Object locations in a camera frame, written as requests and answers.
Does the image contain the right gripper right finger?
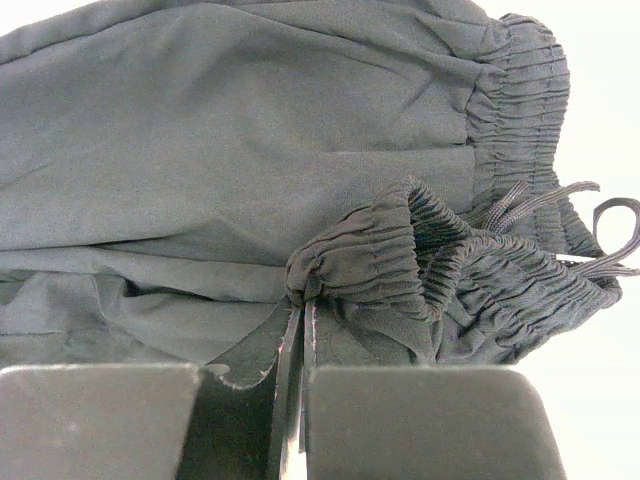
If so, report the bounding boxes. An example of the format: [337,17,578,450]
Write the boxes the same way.
[304,302,566,479]

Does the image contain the black trousers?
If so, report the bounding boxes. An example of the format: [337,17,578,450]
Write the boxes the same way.
[1,1,626,365]

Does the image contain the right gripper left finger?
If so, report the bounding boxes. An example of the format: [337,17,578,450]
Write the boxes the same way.
[1,302,303,479]

